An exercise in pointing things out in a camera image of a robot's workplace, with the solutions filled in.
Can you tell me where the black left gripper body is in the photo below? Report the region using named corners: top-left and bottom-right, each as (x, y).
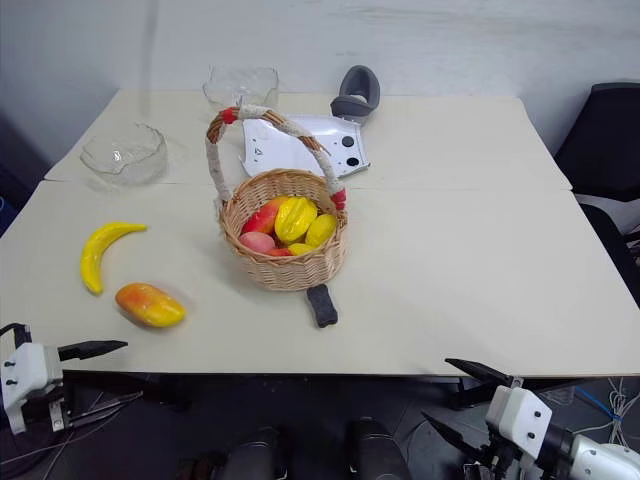
top-left (30, 367), bottom-right (76, 434)

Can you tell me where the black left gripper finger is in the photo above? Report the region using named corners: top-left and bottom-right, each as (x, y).
top-left (66, 390), bottom-right (145, 428)
top-left (56, 339), bottom-right (129, 363)

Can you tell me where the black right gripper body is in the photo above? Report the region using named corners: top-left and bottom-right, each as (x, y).
top-left (461, 425), bottom-right (532, 480)

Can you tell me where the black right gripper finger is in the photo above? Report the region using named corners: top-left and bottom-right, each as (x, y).
top-left (420, 410), bottom-right (477, 457)
top-left (444, 357), bottom-right (525, 390)

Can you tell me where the orange yellow mango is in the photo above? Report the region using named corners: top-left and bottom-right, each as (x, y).
top-left (114, 282), bottom-right (188, 330)

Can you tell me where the dark rounded shape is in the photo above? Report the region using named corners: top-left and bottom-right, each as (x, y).
top-left (345, 416), bottom-right (414, 480)
top-left (219, 424), bottom-right (289, 480)

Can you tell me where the yellow banana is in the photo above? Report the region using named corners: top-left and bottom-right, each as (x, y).
top-left (80, 221), bottom-right (149, 296)

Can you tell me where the dark grey sponge block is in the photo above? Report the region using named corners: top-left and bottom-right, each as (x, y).
top-left (305, 284), bottom-right (340, 329)

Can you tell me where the round clear glass bowl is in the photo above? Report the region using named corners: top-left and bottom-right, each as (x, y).
top-left (79, 121), bottom-right (169, 188)

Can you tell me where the pink peach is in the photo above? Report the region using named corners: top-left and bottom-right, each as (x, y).
top-left (238, 230), bottom-right (277, 254)

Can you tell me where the yellow lemon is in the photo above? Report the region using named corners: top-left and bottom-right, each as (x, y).
top-left (304, 213), bottom-right (339, 249)

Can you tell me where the red orange mango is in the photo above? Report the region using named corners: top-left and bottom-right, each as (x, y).
top-left (240, 195), bottom-right (290, 236)

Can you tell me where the yellow starfruit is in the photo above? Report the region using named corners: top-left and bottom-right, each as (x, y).
top-left (273, 196), bottom-right (319, 245)

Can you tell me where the black chair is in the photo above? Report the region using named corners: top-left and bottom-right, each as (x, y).
top-left (553, 81), bottom-right (640, 306)

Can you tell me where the white plastic device panel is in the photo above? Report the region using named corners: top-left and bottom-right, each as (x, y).
top-left (238, 113), bottom-right (372, 181)

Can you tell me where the square clear glass bowl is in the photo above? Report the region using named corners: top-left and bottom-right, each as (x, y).
top-left (201, 64), bottom-right (281, 111)

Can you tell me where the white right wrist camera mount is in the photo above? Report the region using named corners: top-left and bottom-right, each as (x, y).
top-left (484, 384), bottom-right (554, 460)

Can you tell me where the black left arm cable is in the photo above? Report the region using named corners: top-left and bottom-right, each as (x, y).
top-left (0, 322), bottom-right (33, 347)

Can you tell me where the blue cable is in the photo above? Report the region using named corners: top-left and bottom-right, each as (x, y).
top-left (573, 385), bottom-right (624, 426)

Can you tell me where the white cable bundle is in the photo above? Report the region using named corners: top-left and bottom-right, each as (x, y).
top-left (574, 375), bottom-right (640, 454)

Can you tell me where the wicker basket with handle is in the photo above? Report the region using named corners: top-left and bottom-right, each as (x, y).
top-left (204, 105), bottom-right (350, 293)

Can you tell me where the grey padded headset strap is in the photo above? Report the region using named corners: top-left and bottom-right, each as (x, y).
top-left (329, 64), bottom-right (382, 122)

